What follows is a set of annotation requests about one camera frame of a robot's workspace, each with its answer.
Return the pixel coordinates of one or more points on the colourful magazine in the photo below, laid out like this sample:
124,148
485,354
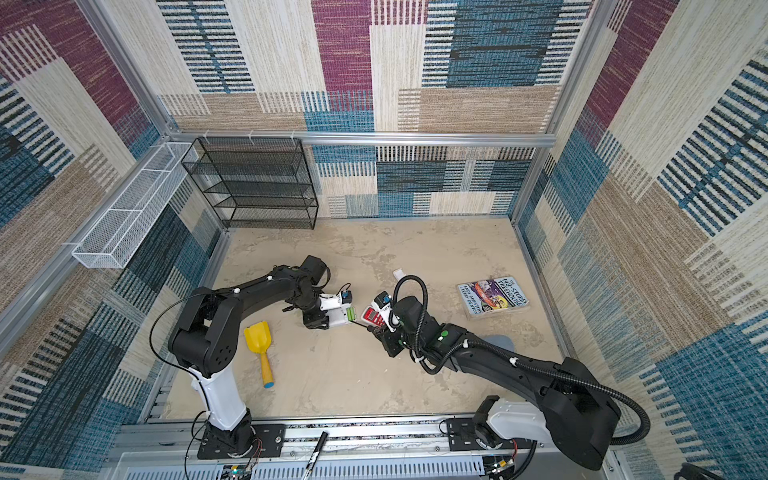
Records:
492,296

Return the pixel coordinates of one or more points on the red white remote control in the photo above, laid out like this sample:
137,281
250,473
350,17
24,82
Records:
372,316

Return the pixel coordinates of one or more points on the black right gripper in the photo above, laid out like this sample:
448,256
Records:
388,342

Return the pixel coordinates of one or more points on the white mesh wall basket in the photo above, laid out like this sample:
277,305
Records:
118,233

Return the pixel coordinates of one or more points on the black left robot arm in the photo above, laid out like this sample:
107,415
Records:
205,337

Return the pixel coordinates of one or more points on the yellow toy shovel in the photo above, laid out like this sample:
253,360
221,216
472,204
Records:
258,340

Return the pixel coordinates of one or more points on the black wire shelf rack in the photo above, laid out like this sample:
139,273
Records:
254,182

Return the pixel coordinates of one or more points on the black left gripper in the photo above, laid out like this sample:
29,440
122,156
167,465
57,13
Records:
318,321

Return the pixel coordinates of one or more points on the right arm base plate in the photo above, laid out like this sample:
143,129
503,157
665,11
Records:
463,436

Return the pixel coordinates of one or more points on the black yellow screwdriver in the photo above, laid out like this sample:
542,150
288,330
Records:
367,327

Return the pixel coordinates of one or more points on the black marker pen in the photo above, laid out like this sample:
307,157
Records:
315,455

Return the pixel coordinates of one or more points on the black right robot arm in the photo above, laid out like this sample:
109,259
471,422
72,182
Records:
582,417

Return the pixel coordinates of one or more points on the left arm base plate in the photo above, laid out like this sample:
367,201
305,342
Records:
255,440

